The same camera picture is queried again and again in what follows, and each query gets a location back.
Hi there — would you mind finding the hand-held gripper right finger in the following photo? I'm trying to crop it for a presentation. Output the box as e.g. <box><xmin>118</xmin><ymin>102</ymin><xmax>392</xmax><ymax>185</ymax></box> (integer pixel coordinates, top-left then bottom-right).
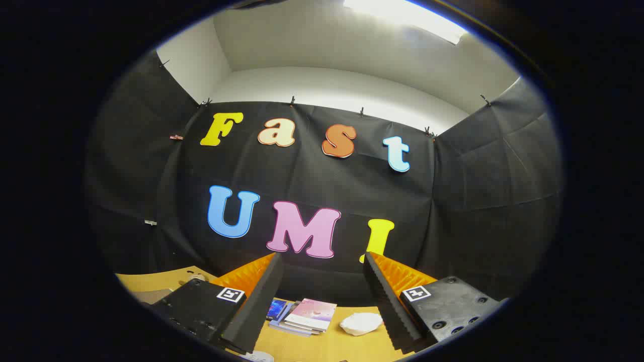
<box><xmin>363</xmin><ymin>251</ymin><xmax>509</xmax><ymax>355</ymax></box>

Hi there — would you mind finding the blue cover book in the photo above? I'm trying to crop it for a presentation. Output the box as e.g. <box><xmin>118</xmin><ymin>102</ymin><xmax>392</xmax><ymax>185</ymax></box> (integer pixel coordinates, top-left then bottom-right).
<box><xmin>267</xmin><ymin>298</ymin><xmax>288</xmax><ymax>321</ymax></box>

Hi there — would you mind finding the pink cover book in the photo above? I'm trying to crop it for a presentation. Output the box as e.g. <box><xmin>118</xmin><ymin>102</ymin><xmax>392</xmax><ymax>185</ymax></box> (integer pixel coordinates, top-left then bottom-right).
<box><xmin>285</xmin><ymin>298</ymin><xmax>338</xmax><ymax>332</ymax></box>

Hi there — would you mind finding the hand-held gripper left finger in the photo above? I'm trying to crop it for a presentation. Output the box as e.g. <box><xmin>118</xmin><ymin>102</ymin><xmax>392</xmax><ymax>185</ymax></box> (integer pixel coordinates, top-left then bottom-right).
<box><xmin>151</xmin><ymin>251</ymin><xmax>285</xmax><ymax>355</ymax></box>

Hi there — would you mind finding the pale blue book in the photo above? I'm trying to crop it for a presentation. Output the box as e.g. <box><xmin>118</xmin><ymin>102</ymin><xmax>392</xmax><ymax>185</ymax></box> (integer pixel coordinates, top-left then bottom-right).
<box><xmin>268</xmin><ymin>320</ymin><xmax>313</xmax><ymax>337</ymax></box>

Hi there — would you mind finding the black backdrop cloth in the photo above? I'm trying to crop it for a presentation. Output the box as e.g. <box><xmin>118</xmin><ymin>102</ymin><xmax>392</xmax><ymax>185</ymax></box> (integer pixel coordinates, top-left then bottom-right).
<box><xmin>85</xmin><ymin>50</ymin><xmax>563</xmax><ymax>307</ymax></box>

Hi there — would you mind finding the row of black clips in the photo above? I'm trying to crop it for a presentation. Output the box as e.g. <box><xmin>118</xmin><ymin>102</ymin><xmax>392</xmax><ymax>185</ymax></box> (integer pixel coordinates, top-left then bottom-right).
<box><xmin>158</xmin><ymin>59</ymin><xmax>491</xmax><ymax>139</ymax></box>

